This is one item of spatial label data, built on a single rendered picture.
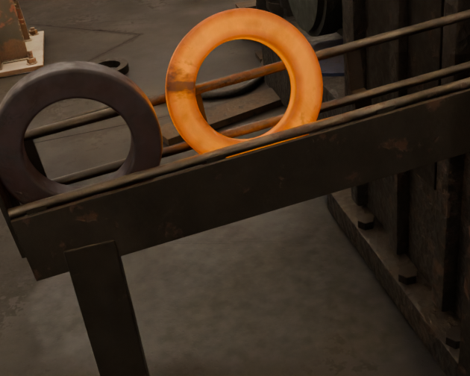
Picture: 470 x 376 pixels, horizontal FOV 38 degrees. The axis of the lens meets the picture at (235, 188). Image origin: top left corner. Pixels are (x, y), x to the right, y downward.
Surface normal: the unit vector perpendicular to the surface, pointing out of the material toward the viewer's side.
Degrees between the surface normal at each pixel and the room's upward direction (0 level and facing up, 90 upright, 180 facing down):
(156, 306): 0
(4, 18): 90
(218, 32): 70
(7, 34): 90
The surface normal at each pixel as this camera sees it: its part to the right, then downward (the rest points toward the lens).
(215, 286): -0.11, -0.86
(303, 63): 0.15, 0.15
